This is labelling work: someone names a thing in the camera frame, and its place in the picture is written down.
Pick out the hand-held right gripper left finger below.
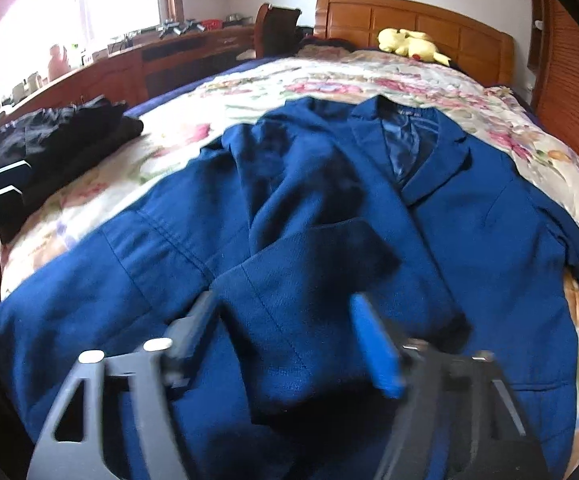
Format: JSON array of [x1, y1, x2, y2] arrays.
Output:
[[25, 290, 220, 480]]

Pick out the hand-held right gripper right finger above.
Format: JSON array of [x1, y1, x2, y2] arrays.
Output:
[[349, 292, 553, 480]]

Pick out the blue suit jacket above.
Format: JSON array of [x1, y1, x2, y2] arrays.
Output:
[[0, 95, 579, 480]]

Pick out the black clothes pile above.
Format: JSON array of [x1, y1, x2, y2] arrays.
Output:
[[0, 97, 145, 246]]

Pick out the pink figurine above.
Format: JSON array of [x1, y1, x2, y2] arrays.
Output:
[[48, 44, 70, 81]]

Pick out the long wooden desk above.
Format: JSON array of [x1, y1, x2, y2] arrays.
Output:
[[0, 22, 257, 126]]

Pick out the bright window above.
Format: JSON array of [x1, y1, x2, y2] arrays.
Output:
[[0, 0, 185, 101]]

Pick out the black and silver gadgets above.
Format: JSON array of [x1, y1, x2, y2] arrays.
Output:
[[158, 19, 205, 38]]

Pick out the floral blanket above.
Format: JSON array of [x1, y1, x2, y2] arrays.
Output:
[[0, 55, 579, 480]]

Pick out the wooden chair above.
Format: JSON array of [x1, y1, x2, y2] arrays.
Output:
[[254, 2, 303, 58]]

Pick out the yellow plush toy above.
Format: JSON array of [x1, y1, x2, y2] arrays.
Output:
[[377, 27, 451, 67]]

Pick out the wooden slatted wardrobe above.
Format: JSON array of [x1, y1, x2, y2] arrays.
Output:
[[527, 0, 579, 186]]

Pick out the wooden bed headboard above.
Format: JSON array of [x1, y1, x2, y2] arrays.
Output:
[[315, 0, 515, 86]]

